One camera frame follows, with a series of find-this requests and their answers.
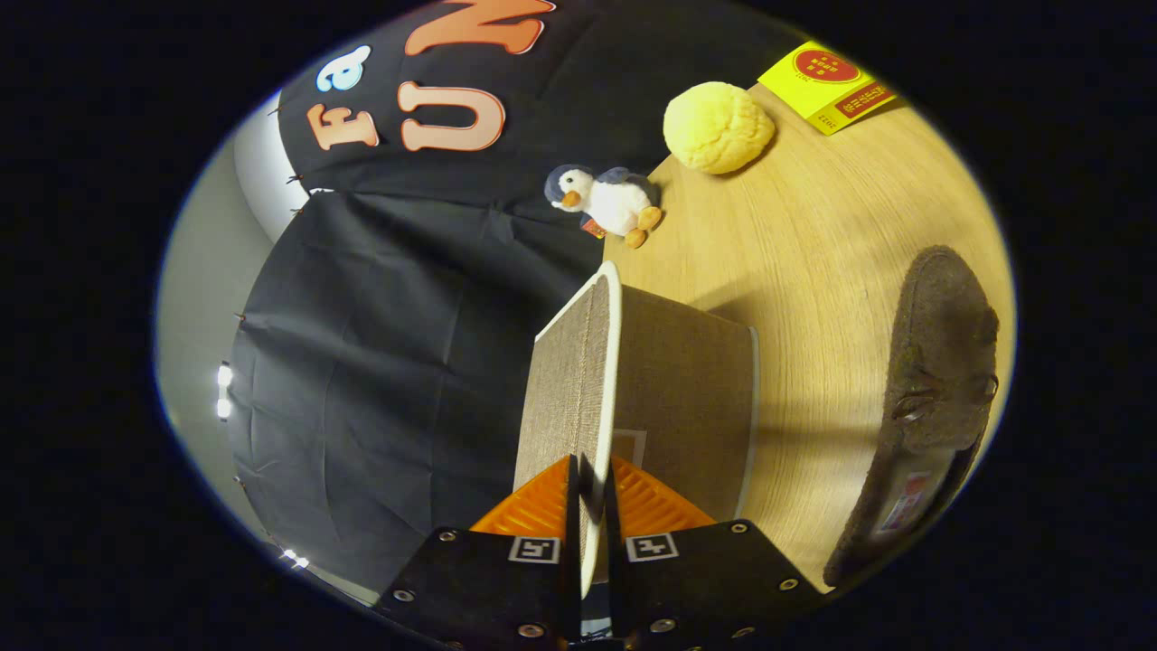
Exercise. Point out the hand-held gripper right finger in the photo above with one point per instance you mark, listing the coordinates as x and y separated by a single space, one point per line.
705 579

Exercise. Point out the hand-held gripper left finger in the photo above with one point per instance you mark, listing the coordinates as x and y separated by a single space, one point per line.
488 579

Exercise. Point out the beige fabric storage box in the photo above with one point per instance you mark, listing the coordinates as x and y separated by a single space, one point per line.
678 389

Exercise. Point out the brown fuzzy bow shoe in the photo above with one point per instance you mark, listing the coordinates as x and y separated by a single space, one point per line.
940 362

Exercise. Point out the black backdrop cloth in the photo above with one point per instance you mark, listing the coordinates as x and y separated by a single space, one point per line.
380 362

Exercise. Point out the blue white penguin plush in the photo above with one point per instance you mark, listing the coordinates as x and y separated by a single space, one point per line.
610 203

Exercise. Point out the yellow round bun plush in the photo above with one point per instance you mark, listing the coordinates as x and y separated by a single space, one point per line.
719 127

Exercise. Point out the yellow book with red circle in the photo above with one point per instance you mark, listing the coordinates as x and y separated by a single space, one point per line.
823 77

